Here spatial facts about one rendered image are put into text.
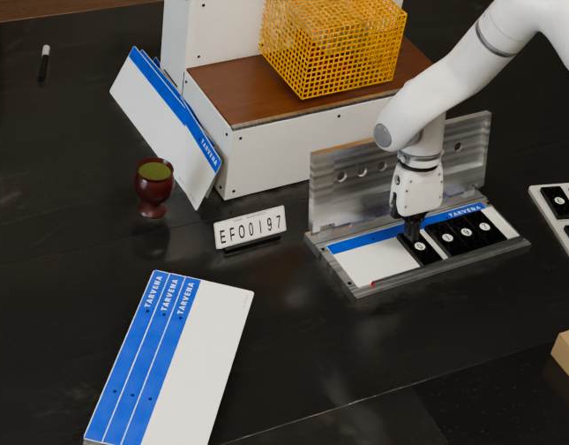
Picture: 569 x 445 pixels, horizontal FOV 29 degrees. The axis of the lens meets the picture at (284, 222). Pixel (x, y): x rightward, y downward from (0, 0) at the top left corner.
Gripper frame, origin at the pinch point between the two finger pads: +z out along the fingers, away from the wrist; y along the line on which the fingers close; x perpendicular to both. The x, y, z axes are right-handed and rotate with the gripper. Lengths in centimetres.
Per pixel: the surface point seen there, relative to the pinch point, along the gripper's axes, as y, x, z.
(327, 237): -12.8, 11.1, 4.5
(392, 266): -4.8, -0.8, 6.9
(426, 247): 4.3, 0.1, 5.6
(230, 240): -32.2, 17.0, 3.0
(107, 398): -72, -17, 3
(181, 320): -54, -6, 0
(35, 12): -39, 112, -15
